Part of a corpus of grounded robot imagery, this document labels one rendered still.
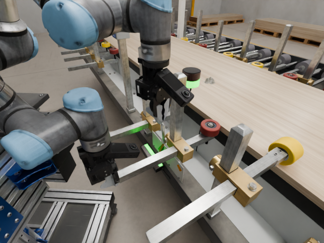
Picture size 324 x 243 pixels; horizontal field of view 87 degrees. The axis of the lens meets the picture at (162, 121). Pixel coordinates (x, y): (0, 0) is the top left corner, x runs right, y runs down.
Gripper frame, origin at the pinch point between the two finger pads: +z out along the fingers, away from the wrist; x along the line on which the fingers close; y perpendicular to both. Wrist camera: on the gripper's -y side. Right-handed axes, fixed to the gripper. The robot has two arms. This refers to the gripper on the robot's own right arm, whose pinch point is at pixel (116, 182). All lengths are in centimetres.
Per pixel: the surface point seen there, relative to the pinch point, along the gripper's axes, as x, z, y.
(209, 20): -559, 58, -581
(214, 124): 0.5, -7.9, -43.6
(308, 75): -6, -7, -134
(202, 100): -17, -8, -53
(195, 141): 1.3, -3.5, -33.6
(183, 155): 5.0, -4.3, -24.7
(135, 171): 1.5, -2.7, -6.7
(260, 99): -2, -8, -78
